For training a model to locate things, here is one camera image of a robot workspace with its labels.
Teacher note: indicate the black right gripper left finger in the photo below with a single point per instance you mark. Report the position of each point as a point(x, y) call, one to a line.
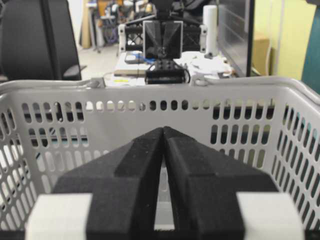
point(113, 197)

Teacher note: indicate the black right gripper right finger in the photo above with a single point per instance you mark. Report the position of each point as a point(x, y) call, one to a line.
point(222, 198)

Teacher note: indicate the grey and black left gripper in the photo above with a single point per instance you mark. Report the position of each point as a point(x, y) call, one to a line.
point(163, 43)

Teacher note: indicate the grey plastic shopping basket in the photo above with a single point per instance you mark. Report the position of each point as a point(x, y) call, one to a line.
point(50, 127)

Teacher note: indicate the white paper roll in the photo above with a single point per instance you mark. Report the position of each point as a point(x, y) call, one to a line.
point(210, 20)

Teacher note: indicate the dark monitor screen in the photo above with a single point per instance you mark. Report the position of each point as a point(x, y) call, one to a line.
point(235, 34)

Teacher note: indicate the cardboard box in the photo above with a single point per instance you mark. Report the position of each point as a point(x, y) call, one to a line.
point(260, 53)

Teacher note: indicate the black office chair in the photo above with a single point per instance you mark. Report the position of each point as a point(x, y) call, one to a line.
point(37, 41)

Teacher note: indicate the black truss frame with grey brackets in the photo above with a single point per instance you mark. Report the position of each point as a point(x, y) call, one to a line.
point(131, 37)

